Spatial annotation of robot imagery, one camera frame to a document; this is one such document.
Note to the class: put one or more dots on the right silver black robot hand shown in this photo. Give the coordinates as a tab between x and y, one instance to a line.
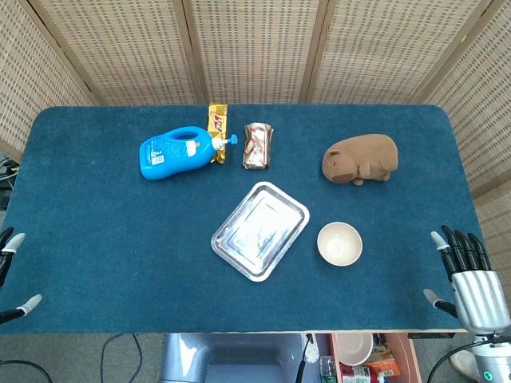
477	293

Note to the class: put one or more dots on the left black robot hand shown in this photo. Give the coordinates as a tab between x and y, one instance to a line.
9	249

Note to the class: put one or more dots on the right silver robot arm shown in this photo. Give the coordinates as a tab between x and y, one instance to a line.
493	359

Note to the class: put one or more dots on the white bowl in bin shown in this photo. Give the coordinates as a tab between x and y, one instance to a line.
354	348

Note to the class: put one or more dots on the cream round bowl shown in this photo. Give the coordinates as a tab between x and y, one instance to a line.
339	243

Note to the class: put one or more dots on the silver metal tray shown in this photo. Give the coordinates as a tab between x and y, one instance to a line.
260	231

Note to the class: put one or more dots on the black power strip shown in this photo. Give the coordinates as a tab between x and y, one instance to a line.
6	175

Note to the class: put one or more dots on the pink storage bin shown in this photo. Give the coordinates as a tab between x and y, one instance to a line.
399	357

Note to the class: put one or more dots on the blue table cloth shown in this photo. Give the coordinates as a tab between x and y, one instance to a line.
120	239

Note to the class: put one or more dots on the orange snack packet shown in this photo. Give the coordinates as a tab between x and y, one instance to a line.
384	366

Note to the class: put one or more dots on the red white snack packet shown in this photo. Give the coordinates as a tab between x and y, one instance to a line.
361	375

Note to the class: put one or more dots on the clear plastic water bottle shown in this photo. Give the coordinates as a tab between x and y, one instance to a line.
328	369

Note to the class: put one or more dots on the brown capybara plush toy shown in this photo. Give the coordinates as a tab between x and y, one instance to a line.
361	158

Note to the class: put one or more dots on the white black brush tool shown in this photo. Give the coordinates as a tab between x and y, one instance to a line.
309	353

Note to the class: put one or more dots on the blue detergent pump bottle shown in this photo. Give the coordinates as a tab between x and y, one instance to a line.
175	152

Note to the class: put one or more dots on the yellow snack bar wrapper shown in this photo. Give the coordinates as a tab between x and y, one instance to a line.
218	123

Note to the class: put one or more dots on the silver red snack packet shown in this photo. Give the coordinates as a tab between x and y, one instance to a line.
258	146

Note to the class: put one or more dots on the woven folding screen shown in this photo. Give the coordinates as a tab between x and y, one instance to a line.
255	48

